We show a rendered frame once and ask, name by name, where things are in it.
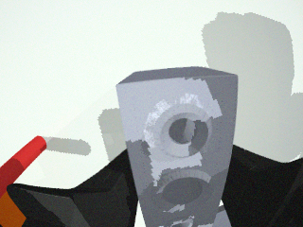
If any red peg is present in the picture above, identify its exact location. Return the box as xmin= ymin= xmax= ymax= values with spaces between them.
xmin=0 ymin=136 xmax=46 ymax=197

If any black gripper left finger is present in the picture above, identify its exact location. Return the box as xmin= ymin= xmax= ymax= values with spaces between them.
xmin=7 ymin=148 xmax=139 ymax=227

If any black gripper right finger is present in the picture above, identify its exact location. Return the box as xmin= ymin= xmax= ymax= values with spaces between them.
xmin=221 ymin=145 xmax=303 ymax=227

